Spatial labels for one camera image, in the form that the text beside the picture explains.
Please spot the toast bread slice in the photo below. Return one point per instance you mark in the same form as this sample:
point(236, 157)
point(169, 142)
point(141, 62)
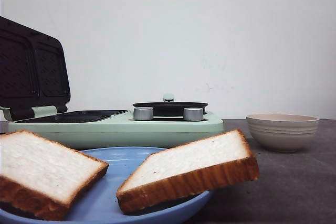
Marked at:
point(189, 169)
point(44, 177)

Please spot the beige ribbed bowl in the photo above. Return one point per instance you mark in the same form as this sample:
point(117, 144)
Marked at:
point(282, 132)

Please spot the breakfast maker hinged lid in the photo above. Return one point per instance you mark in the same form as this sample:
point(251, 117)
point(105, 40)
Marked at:
point(33, 72)

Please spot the mint green breakfast maker base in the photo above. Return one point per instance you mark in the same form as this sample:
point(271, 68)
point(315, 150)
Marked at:
point(120, 129)

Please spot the black round frying pan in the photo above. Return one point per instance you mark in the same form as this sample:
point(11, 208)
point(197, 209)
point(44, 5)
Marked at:
point(168, 107)

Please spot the right silver control knob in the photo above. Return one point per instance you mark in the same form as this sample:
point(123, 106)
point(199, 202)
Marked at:
point(193, 114)

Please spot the silver control knob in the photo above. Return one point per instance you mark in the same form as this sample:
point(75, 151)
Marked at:
point(143, 113)
point(193, 114)

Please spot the left silver control knob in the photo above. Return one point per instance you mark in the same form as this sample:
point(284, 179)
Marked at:
point(143, 113)

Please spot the blue round plate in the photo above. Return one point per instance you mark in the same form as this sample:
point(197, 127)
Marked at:
point(100, 205)

